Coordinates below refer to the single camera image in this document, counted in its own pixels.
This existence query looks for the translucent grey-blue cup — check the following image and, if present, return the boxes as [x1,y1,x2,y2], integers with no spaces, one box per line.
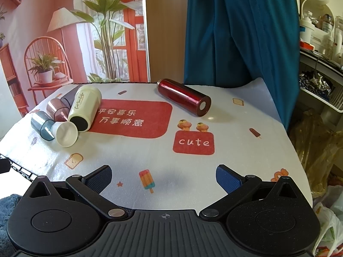
[31,112,56,142]

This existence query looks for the wall poster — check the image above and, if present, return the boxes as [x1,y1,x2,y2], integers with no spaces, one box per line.
[0,0,149,118]

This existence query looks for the white basket of foil packets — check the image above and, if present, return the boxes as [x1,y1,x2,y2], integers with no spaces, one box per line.
[299,71,334,102]

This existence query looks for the metallic pink cup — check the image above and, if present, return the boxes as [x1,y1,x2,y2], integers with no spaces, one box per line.
[46,98,71,122]

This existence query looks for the white pump jar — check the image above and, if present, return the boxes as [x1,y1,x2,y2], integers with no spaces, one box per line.
[299,11,315,45]

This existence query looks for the white bottle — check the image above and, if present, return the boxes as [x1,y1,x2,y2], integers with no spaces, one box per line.
[334,29,343,62]

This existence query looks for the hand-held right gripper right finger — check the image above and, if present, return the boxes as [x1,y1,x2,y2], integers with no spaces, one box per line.
[199,164,304,219]

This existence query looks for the dark purple cup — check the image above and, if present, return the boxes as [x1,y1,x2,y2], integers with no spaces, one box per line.
[60,85,82,110]

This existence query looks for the yellow plastic bag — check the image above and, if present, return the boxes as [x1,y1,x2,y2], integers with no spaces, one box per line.
[288,110,343,193]

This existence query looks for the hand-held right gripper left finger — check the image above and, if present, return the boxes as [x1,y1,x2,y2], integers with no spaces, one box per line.
[23,165,129,221]

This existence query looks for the blue curtain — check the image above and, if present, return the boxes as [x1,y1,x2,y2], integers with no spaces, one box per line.
[184,0,301,131]

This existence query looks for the printed white tablecloth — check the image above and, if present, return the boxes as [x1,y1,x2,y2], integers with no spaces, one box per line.
[0,77,314,215]

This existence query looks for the small cream cup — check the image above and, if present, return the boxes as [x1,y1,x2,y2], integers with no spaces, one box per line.
[51,121,78,148]

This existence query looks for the white plastic bag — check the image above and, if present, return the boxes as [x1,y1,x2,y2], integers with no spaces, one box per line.
[312,186,343,257]

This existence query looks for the blue towel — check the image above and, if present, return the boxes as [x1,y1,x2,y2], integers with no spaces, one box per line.
[0,193,30,247]

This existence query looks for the metallic red cup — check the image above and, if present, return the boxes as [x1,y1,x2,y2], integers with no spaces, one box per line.
[157,78,212,117]

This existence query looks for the white shelf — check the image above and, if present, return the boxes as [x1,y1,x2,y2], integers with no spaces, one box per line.
[299,47,343,113]

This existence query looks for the cream cup with black lettering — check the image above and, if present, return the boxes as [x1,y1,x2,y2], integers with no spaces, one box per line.
[68,85,102,132]

